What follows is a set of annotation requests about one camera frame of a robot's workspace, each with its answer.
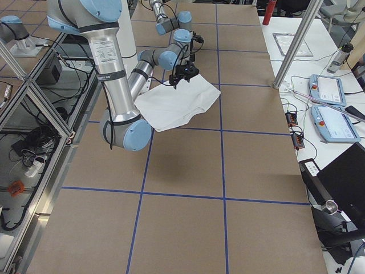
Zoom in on red bottle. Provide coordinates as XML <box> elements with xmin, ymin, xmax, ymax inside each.
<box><xmin>262</xmin><ymin>0</ymin><xmax>277</xmax><ymax>26</ymax></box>

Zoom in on white long-sleeve printed shirt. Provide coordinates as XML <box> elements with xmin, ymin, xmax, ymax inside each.
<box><xmin>135</xmin><ymin>75</ymin><xmax>221</xmax><ymax>132</ymax></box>

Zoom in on aluminium side frame rail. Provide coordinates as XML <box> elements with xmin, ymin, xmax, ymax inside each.
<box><xmin>1</xmin><ymin>32</ymin><xmax>98</xmax><ymax>273</ymax></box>

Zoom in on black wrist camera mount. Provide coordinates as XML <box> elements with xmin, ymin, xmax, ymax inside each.
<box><xmin>191</xmin><ymin>31</ymin><xmax>204</xmax><ymax>46</ymax></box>
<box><xmin>185</xmin><ymin>63</ymin><xmax>200</xmax><ymax>83</ymax></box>

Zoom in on aluminium frame post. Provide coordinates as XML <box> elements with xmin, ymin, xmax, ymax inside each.
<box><xmin>273</xmin><ymin>0</ymin><xmax>323</xmax><ymax>89</ymax></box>

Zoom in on blue teach pendant near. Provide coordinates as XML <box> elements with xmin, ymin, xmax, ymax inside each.
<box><xmin>310</xmin><ymin>105</ymin><xmax>361</xmax><ymax>143</ymax></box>

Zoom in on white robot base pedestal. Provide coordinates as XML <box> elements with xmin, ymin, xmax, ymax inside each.
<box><xmin>117</xmin><ymin>0</ymin><xmax>152</xmax><ymax>95</ymax></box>

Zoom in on blue teach pendant far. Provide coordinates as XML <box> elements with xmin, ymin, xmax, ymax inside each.
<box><xmin>309</xmin><ymin>74</ymin><xmax>346</xmax><ymax>107</ymax></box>

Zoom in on black laptop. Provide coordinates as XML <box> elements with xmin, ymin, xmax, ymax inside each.
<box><xmin>298</xmin><ymin>142</ymin><xmax>364</xmax><ymax>247</ymax></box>

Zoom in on black framed white sheet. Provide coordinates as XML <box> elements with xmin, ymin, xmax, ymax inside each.
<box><xmin>273</xmin><ymin>33</ymin><xmax>313</xmax><ymax>57</ymax></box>

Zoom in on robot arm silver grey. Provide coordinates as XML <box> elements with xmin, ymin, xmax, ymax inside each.
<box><xmin>47</xmin><ymin>1</ymin><xmax>199</xmax><ymax>151</ymax></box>
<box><xmin>148</xmin><ymin>0</ymin><xmax>196</xmax><ymax>62</ymax></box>

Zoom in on clear water bottle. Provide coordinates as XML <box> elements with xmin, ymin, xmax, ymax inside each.
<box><xmin>327</xmin><ymin>42</ymin><xmax>354</xmax><ymax>74</ymax></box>

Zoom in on blue teach pendant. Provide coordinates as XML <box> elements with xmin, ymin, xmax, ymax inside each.
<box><xmin>309</xmin><ymin>74</ymin><xmax>346</xmax><ymax>107</ymax></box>
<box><xmin>310</xmin><ymin>105</ymin><xmax>361</xmax><ymax>143</ymax></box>

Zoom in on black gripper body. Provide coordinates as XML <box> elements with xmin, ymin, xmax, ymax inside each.
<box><xmin>174</xmin><ymin>64</ymin><xmax>191</xmax><ymax>80</ymax></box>

